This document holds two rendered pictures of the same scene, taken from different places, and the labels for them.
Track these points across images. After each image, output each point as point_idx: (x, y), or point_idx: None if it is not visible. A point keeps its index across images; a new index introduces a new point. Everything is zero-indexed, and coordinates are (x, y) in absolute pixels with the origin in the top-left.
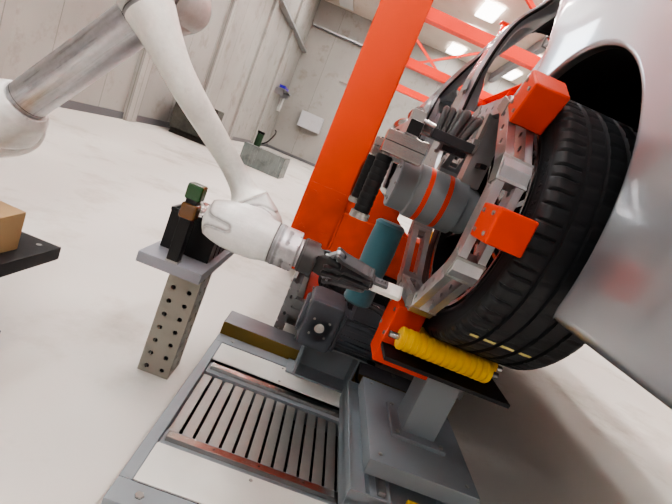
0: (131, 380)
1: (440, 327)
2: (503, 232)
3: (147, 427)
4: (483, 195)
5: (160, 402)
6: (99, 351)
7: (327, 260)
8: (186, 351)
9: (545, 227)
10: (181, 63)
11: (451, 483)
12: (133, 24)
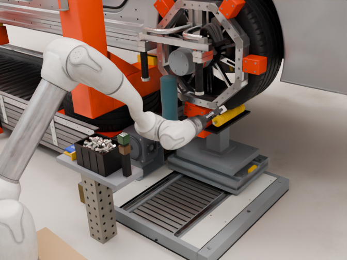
0: (113, 247)
1: (227, 106)
2: (261, 67)
3: (154, 247)
4: (237, 54)
5: (136, 239)
6: None
7: (208, 118)
8: None
9: (264, 54)
10: (138, 94)
11: (250, 152)
12: (119, 95)
